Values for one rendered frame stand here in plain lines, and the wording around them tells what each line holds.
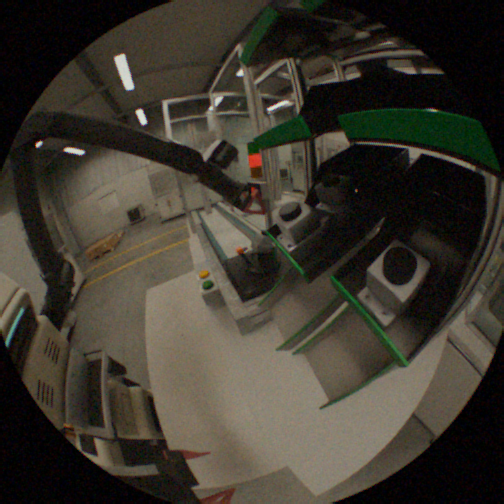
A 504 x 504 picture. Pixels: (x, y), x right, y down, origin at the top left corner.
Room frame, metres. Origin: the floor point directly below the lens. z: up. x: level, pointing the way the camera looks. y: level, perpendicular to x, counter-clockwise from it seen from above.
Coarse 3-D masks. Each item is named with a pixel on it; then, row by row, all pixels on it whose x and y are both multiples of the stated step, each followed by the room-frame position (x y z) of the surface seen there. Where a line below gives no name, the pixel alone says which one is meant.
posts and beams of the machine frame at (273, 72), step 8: (280, 64) 1.01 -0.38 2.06; (272, 72) 1.12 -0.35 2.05; (408, 72) 0.55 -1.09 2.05; (416, 72) 0.49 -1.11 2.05; (424, 72) 0.44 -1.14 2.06; (440, 72) 0.33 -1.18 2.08; (256, 80) 1.33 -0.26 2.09; (264, 80) 1.27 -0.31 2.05; (288, 80) 1.25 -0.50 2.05; (328, 80) 1.20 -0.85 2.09; (336, 80) 1.12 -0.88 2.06; (256, 88) 1.38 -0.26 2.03; (256, 96) 1.38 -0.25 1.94; (264, 120) 1.40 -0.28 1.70; (264, 128) 1.39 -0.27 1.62; (320, 136) 1.43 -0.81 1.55; (320, 144) 1.44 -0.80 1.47; (272, 184) 1.39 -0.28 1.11; (272, 192) 1.39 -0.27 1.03; (272, 200) 1.40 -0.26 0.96; (272, 208) 1.38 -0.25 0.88
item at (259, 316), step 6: (378, 228) 0.61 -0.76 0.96; (264, 294) 0.33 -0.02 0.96; (252, 300) 0.31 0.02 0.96; (258, 300) 0.31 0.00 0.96; (246, 306) 0.29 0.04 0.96; (252, 306) 0.29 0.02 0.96; (252, 312) 0.27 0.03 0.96; (258, 312) 0.28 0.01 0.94; (264, 312) 0.28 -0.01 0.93; (270, 312) 0.29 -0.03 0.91; (252, 318) 0.27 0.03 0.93; (258, 318) 0.27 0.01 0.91; (264, 318) 0.28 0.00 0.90; (270, 318) 0.29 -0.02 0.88; (252, 324) 0.27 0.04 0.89; (258, 324) 0.27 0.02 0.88
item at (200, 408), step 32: (160, 288) 0.54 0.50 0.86; (192, 288) 0.51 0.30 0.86; (160, 320) 0.33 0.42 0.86; (192, 320) 0.33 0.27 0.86; (160, 352) 0.19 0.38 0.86; (192, 352) 0.19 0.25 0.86; (160, 384) 0.06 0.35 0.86; (192, 384) 0.08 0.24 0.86; (224, 384) 0.08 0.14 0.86; (160, 416) -0.05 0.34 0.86; (192, 416) -0.03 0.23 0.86; (224, 416) -0.02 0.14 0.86; (192, 448) -0.13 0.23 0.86; (224, 448) -0.12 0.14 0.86; (256, 448) -0.12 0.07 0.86; (224, 480) -0.23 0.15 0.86
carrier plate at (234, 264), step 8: (240, 256) 0.55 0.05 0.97; (280, 256) 0.50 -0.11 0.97; (232, 264) 0.50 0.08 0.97; (240, 264) 0.49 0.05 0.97; (288, 264) 0.44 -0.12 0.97; (232, 272) 0.45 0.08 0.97; (240, 272) 0.44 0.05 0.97; (280, 272) 0.41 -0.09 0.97; (240, 280) 0.40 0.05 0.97; (248, 280) 0.39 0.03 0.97; (256, 280) 0.39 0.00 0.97; (264, 280) 0.38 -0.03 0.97; (272, 280) 0.37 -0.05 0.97; (240, 288) 0.36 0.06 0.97; (248, 288) 0.36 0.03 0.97; (256, 288) 0.35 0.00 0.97; (264, 288) 0.34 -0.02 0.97; (248, 296) 0.32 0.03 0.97; (256, 296) 0.33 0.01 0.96
